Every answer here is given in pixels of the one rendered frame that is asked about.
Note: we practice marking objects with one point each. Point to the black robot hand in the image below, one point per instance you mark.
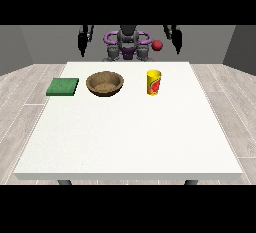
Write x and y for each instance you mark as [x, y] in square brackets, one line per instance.
[81, 42]
[178, 40]

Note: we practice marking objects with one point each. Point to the small red ball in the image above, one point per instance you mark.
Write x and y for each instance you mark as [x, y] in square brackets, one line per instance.
[157, 45]

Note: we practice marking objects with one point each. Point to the green square pad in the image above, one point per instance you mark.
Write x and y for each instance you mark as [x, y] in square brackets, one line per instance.
[62, 86]

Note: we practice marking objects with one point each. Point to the brown wooden bowl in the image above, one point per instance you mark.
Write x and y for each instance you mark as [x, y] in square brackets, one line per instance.
[105, 85]

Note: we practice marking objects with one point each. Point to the yellow cup with melon print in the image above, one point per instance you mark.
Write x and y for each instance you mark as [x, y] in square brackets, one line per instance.
[154, 83]

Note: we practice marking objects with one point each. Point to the grey robot trunk purple rings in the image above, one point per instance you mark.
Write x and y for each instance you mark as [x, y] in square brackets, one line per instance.
[127, 45]

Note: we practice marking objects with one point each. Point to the dark table leg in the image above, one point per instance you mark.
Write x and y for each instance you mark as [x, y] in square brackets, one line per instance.
[191, 182]
[65, 182]

